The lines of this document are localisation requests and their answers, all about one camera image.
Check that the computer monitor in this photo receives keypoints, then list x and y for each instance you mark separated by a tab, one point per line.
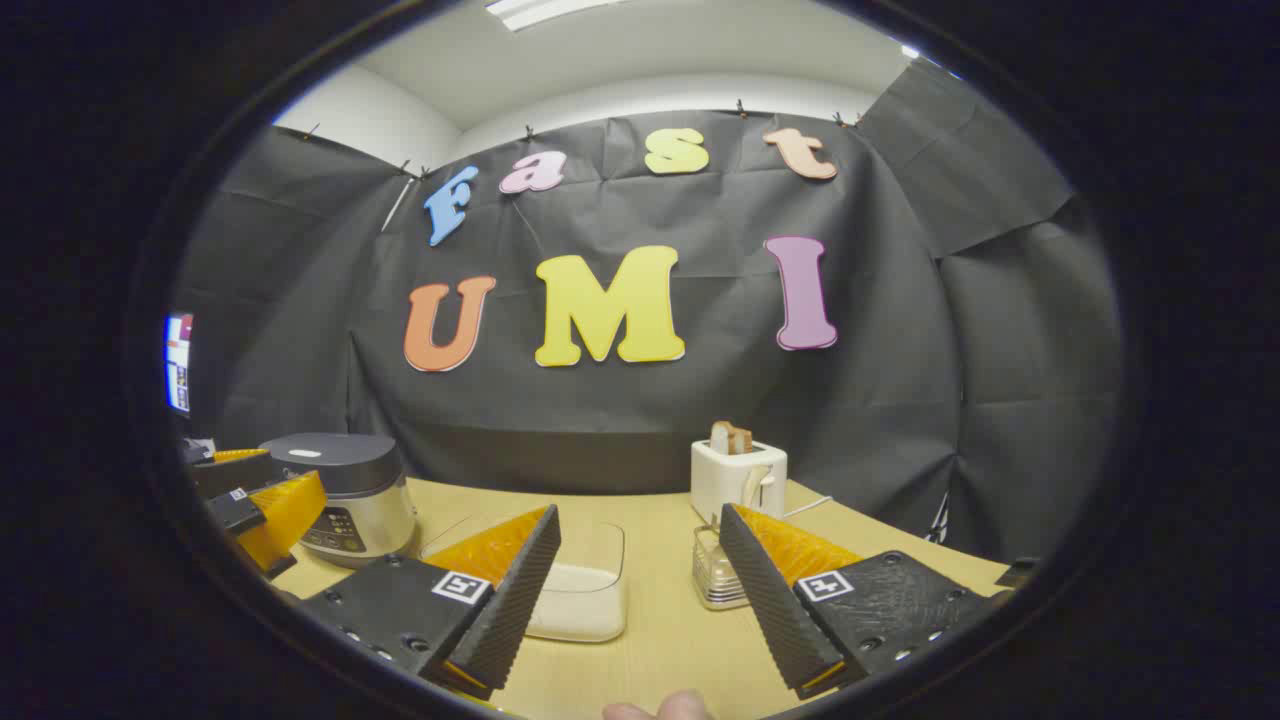
179	365

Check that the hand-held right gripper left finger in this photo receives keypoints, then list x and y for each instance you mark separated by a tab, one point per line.
520	585

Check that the clear plastic rice box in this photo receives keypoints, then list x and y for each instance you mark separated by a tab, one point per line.
600	545

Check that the silver black rice cooker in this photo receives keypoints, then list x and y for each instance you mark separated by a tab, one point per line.
350	480

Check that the white rice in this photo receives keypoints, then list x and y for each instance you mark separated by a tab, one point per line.
585	610

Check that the ceiling light panel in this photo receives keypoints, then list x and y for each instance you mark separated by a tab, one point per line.
545	10

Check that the white toaster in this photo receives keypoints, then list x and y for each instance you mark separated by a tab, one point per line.
725	480

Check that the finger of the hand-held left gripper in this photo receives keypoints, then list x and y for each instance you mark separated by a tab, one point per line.
235	475
285	515

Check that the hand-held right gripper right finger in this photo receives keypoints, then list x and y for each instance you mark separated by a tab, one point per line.
765	590

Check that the black backdrop cloth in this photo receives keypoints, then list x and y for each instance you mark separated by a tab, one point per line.
880	400

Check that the toasted bread slice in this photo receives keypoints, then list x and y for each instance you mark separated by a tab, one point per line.
730	437

